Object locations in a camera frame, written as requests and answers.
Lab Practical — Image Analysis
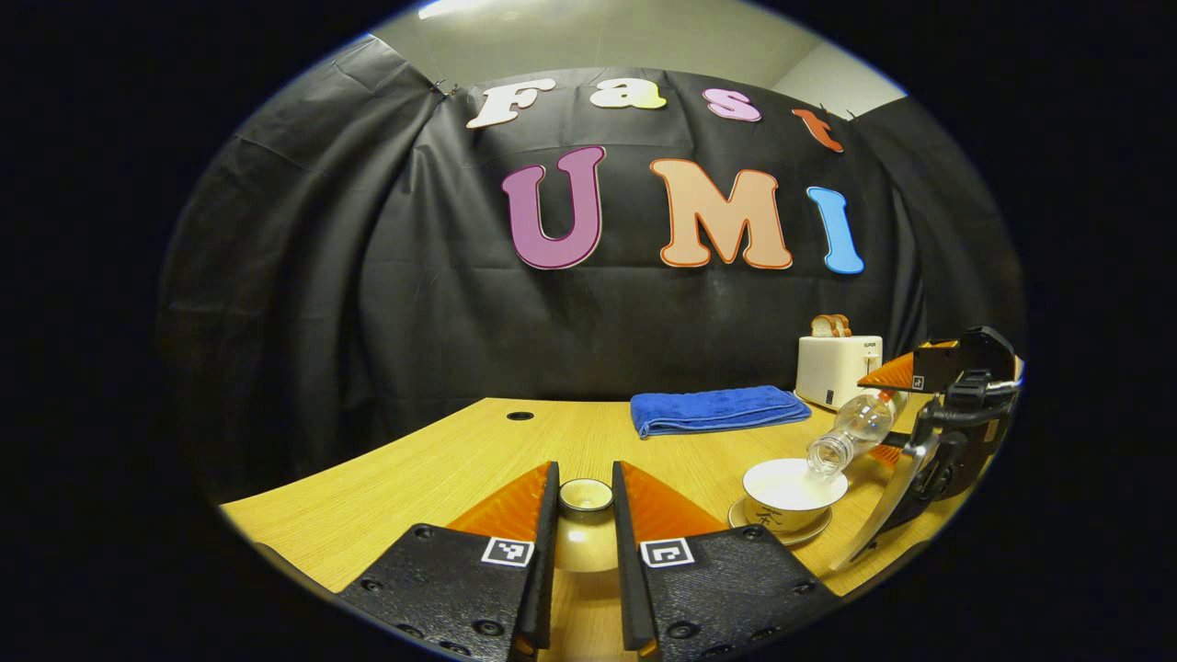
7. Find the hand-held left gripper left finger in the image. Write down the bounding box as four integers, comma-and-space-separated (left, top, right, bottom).
336, 462, 560, 662

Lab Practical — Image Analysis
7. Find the clear plastic water bottle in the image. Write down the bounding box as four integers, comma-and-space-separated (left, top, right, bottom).
806, 388, 907, 477

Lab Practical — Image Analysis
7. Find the cream ceramic teacup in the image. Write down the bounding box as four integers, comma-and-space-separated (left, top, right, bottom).
743, 458, 850, 534

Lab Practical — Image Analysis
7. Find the white toaster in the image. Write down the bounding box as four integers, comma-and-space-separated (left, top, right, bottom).
795, 335, 884, 411

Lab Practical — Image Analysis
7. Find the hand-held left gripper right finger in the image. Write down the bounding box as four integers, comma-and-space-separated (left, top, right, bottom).
611, 460, 842, 662

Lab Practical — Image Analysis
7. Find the black backdrop cloth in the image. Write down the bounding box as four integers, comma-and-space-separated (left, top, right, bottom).
156, 37, 1026, 502

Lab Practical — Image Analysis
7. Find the cream ceramic saucer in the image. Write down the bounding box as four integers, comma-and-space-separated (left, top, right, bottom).
728, 496, 834, 547

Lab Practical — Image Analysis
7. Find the folded blue towel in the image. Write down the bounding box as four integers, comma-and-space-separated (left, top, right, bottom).
631, 385, 813, 439

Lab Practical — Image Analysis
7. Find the cream teacup lid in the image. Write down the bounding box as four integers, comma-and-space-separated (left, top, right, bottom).
552, 477, 620, 574

